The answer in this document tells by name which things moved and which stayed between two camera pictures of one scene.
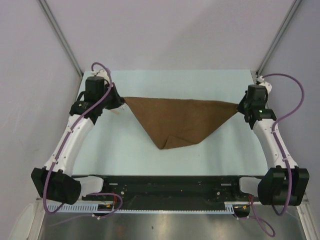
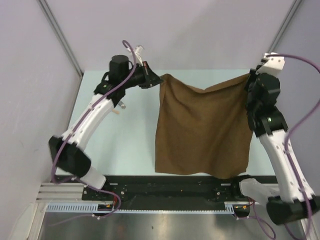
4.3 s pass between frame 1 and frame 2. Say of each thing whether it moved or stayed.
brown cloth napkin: moved
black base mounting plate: stayed
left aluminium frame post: stayed
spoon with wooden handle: stayed
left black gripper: moved
